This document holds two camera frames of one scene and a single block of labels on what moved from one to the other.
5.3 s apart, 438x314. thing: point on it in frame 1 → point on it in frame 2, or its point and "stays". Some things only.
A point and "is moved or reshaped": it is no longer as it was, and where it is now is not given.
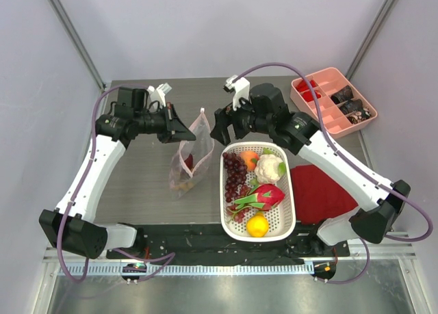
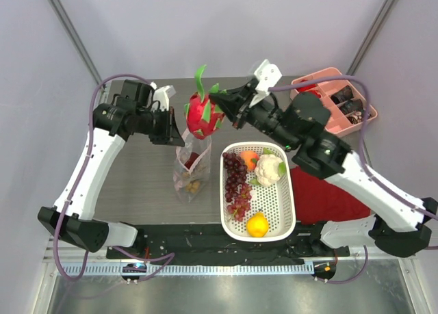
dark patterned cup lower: (354, 110) stays
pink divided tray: (341, 107) stays
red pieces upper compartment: (302, 85) stays
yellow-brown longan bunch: (185, 186) → (193, 186)
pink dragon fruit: (263, 197) → (203, 116)
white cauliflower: (269, 168) stays
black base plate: (209, 245) stays
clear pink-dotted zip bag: (192, 157) is moved or reshaped
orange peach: (250, 159) stays
